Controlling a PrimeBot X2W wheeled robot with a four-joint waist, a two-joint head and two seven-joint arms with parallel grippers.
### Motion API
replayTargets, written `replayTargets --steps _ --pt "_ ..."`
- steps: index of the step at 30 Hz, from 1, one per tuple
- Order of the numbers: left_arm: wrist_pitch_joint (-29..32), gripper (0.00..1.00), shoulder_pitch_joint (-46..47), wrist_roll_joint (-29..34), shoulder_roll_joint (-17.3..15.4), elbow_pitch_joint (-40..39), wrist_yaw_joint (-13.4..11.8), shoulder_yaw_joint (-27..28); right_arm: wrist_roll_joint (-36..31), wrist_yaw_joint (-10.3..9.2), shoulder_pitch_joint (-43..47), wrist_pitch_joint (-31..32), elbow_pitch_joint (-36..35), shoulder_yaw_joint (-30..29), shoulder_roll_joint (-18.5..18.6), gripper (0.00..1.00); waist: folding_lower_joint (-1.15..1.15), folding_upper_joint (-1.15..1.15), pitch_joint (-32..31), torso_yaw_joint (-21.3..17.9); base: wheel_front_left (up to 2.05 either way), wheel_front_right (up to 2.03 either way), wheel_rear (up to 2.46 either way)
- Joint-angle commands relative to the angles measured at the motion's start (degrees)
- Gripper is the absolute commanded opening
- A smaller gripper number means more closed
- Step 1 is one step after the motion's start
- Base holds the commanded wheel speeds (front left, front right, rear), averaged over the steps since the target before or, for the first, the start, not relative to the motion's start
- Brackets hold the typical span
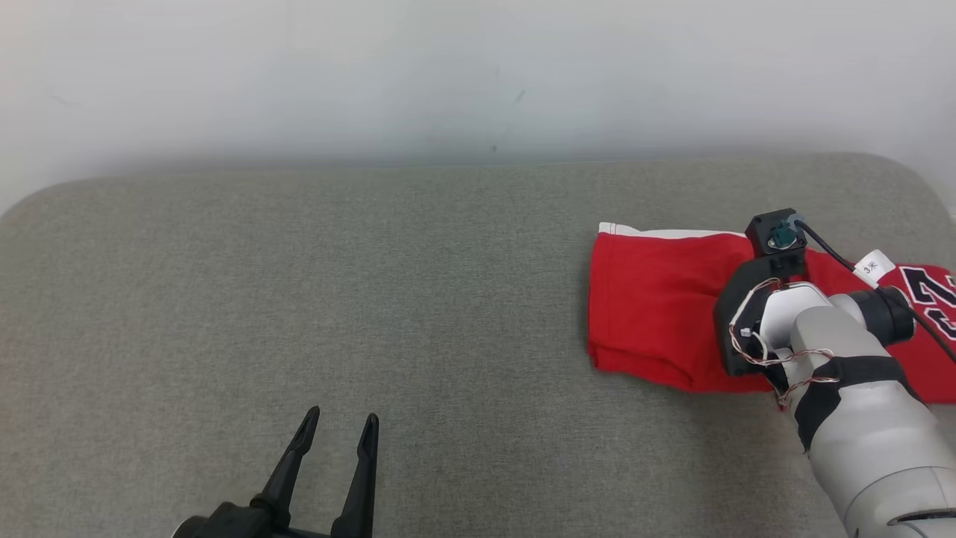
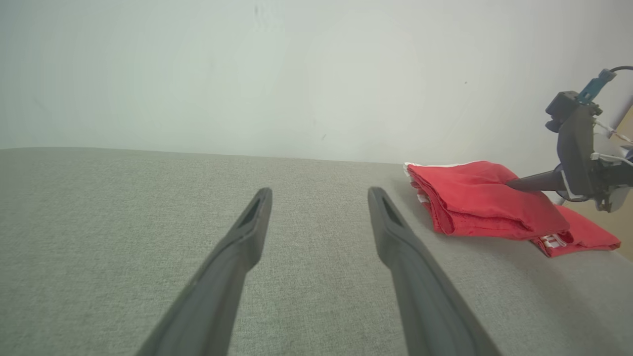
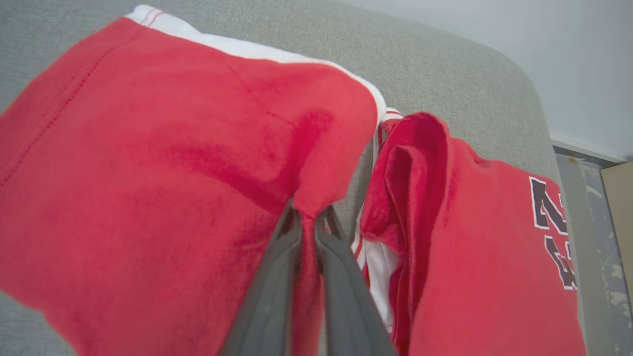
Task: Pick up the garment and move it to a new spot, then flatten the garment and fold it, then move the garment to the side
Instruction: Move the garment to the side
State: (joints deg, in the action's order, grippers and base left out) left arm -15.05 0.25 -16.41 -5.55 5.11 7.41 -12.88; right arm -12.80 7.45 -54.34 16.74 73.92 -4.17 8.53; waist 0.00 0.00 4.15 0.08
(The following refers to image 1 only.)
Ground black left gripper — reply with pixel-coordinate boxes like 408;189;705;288
173;406;380;538

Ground black camera cable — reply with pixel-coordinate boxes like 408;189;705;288
793;215;956;363

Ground white cable label tag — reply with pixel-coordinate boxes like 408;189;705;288
851;250;896;289

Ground red white sports jersey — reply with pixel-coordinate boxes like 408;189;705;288
803;250;956;405

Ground thin red white wires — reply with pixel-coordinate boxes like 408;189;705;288
727;277;842;409

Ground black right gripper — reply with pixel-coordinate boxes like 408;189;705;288
713;252;808;379

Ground red shorts white trim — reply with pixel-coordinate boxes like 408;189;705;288
587;222;822;395

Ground grey fabric sofa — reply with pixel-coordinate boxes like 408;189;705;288
0;152;956;538

